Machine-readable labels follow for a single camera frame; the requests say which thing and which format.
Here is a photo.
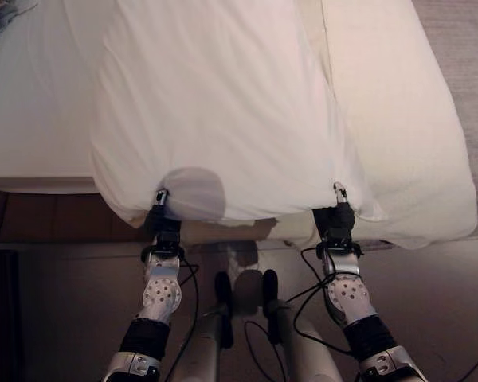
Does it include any silver robot left leg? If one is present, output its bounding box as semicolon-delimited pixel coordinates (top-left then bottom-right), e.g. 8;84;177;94
170;305;235;382

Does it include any black right wrist clamp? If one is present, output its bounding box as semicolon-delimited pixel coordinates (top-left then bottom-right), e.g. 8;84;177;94
315;236;364;260

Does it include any black left wrist clamp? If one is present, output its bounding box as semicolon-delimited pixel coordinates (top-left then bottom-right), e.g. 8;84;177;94
140;232;185;264

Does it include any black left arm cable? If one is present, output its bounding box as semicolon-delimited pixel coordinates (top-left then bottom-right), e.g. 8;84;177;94
169;254;201;377

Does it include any grey pillow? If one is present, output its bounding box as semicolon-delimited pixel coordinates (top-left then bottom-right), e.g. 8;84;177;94
0;0;40;49

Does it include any black wrist clamp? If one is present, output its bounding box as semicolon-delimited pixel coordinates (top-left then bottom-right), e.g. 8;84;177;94
140;232;185;264
315;236;364;260

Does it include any white duvet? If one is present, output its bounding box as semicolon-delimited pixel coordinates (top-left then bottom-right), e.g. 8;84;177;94
61;0;383;232

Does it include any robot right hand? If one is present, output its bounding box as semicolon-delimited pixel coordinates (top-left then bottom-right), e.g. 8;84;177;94
311;181;358;241

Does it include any cream bed blanket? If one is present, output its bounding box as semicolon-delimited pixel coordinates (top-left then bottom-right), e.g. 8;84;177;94
304;0;478;251

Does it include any dark robot foot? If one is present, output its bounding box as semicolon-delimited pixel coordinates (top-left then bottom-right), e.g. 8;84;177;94
261;269;283;314
214;271;235;318

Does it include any dark robot right foot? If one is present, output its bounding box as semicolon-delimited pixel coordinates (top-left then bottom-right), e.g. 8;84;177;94
261;269;283;314

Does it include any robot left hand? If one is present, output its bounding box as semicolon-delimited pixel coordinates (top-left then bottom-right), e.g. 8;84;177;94
144;189;183;236

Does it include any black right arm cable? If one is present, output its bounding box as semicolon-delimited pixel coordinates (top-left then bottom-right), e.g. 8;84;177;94
281;246;354;355

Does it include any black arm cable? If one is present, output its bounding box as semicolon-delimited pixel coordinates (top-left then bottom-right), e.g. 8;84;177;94
169;254;201;377
281;246;354;355

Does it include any black looped body cable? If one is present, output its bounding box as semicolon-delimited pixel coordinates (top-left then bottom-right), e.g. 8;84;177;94
244;320;288;382

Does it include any white sheeted mattress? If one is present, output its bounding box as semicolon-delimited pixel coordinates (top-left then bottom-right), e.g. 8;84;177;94
0;0;104;196

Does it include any dark robot left foot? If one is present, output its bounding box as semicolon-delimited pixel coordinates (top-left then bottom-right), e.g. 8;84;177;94
214;271;235;318

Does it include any brown wooden bed frame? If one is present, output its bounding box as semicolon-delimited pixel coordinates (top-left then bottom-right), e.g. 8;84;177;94
0;188;157;244

